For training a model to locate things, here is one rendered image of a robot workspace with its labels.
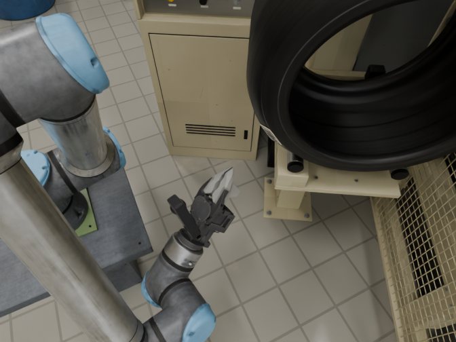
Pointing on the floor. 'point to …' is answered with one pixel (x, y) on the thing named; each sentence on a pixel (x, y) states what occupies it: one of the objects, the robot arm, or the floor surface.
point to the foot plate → (305, 212)
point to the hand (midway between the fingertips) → (228, 171)
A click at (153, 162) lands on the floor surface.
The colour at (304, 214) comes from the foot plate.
